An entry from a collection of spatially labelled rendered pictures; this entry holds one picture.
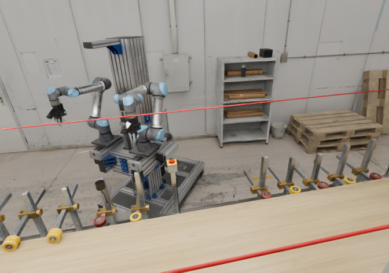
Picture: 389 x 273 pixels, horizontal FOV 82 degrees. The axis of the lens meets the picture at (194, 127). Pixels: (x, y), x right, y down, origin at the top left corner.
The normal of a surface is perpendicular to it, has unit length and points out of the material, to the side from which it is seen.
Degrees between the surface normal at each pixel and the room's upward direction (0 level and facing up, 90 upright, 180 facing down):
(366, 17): 90
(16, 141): 91
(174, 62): 90
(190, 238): 0
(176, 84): 90
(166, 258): 0
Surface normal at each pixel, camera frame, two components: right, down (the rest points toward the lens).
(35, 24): 0.10, 0.43
